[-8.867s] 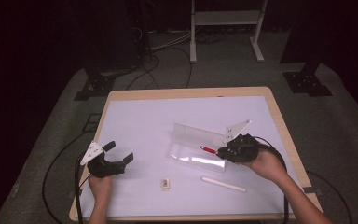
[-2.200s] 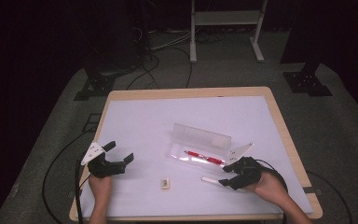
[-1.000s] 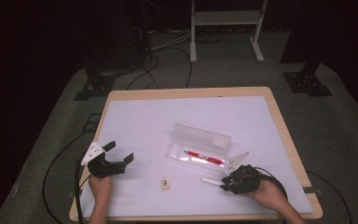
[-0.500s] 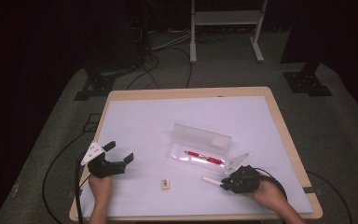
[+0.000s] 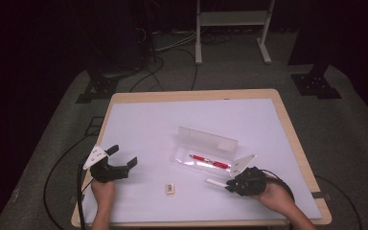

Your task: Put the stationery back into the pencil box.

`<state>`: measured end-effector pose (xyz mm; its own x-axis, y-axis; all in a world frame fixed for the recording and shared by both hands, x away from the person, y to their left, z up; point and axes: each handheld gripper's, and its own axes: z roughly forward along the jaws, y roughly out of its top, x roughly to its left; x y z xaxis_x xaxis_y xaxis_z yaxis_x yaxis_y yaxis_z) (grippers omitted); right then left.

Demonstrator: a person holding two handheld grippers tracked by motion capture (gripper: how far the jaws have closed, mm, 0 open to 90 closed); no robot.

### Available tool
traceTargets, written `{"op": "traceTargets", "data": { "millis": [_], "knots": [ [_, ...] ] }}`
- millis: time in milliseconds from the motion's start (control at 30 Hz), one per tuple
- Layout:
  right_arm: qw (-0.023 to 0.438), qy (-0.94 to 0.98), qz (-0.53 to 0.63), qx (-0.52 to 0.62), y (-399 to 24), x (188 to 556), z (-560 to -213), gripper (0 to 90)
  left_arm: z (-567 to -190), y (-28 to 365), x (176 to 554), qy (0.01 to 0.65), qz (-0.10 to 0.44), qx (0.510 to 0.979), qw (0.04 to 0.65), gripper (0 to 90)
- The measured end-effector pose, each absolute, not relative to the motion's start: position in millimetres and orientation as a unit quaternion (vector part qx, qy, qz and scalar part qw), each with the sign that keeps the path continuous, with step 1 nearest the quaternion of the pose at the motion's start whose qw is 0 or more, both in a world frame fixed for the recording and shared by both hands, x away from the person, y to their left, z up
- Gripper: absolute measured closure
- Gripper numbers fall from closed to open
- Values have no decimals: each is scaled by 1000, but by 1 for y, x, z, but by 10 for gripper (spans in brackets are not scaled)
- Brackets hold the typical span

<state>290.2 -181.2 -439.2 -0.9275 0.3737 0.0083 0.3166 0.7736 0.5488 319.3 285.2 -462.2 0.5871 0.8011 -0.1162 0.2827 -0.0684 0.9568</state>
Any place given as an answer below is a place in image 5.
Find white floor cables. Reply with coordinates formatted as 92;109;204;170
152;31;199;54

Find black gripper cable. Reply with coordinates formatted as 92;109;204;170
261;168;364;230
42;133;94;230

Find wooden table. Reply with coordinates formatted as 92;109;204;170
71;88;333;228

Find white table mat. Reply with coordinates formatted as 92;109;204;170
81;98;323;224

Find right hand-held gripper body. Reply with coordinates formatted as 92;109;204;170
229;154;268;197

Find clear plastic pencil case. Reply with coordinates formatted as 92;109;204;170
171;126;240;177

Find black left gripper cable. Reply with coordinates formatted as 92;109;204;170
42;133;94;230

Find person's left hand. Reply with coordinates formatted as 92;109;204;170
90;179;117;211

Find black stand base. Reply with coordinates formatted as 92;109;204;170
76;71;123;104
290;63;343;100

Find black floor cable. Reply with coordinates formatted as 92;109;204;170
128;47;199;93

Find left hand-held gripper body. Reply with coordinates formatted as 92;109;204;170
81;145;130;184

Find person's right hand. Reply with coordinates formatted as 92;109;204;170
255;178;297;214

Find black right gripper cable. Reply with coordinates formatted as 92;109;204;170
261;168;364;230

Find white metal stand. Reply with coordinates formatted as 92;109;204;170
195;0;276;66

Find red pen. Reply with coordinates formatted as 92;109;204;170
189;153;232;170

